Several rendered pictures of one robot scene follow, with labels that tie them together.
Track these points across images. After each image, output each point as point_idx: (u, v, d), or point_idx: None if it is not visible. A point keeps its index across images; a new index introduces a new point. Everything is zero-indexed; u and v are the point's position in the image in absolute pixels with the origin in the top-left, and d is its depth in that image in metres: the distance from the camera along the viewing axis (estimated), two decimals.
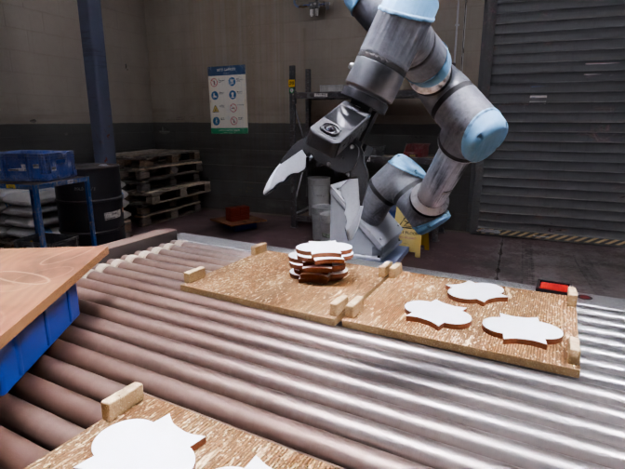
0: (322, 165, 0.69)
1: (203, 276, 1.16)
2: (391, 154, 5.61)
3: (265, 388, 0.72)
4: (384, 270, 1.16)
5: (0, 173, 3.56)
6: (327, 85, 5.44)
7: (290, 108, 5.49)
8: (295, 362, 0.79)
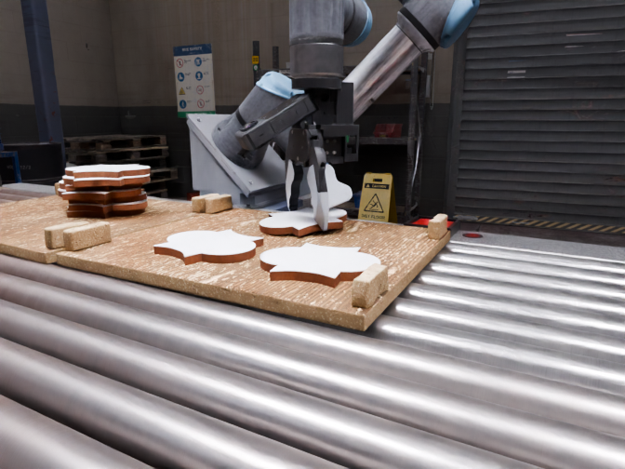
0: (300, 162, 0.69)
1: None
2: (362, 137, 5.27)
3: None
4: (198, 202, 0.82)
5: None
6: None
7: (255, 87, 5.15)
8: None
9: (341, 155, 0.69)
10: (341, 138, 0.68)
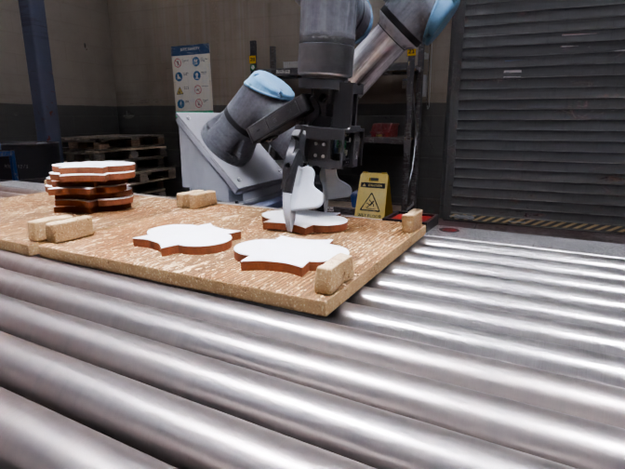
0: None
1: None
2: None
3: None
4: (182, 197, 0.84)
5: None
6: (291, 61, 5.12)
7: None
8: None
9: (334, 161, 0.64)
10: (336, 142, 0.63)
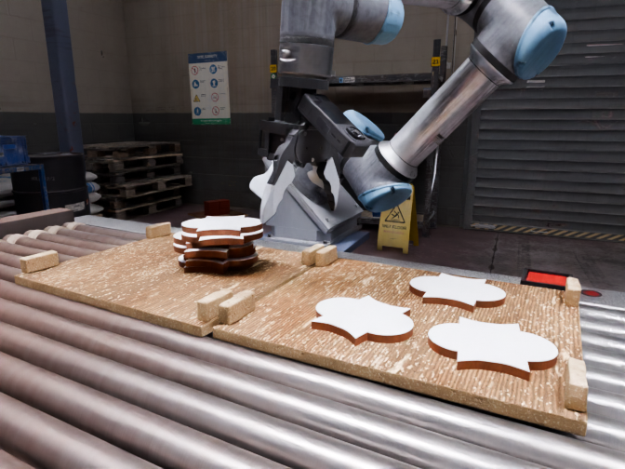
0: (302, 163, 0.67)
1: (55, 264, 0.82)
2: None
3: (0, 459, 0.38)
4: (309, 255, 0.82)
5: None
6: None
7: (272, 95, 5.15)
8: (95, 403, 0.46)
9: None
10: None
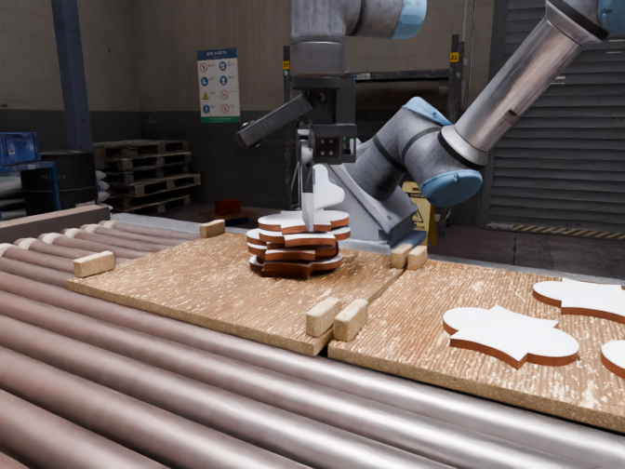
0: None
1: (111, 267, 0.72)
2: None
3: None
4: (400, 257, 0.72)
5: None
6: None
7: (285, 92, 5.05)
8: (219, 448, 0.36)
9: (340, 156, 0.67)
10: (341, 139, 0.66)
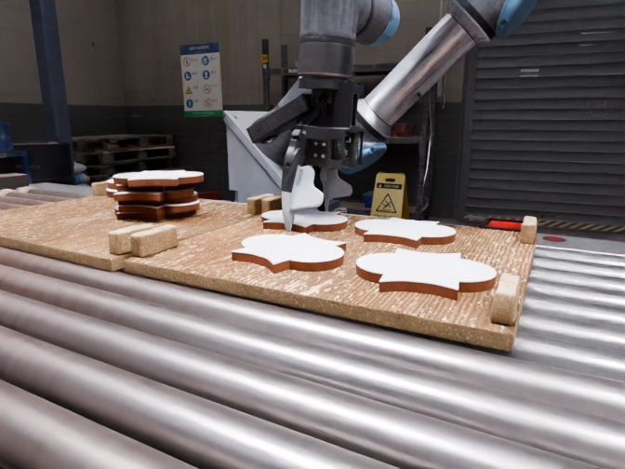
0: None
1: None
2: None
3: None
4: (254, 203, 0.77)
5: None
6: None
7: (263, 86, 5.10)
8: None
9: (334, 161, 0.64)
10: (336, 142, 0.63)
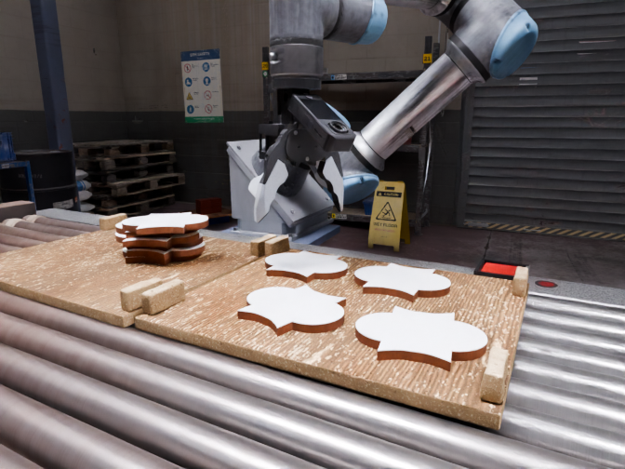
0: (298, 163, 0.68)
1: None
2: None
3: None
4: (258, 246, 0.79)
5: None
6: None
7: (264, 93, 5.12)
8: None
9: None
10: None
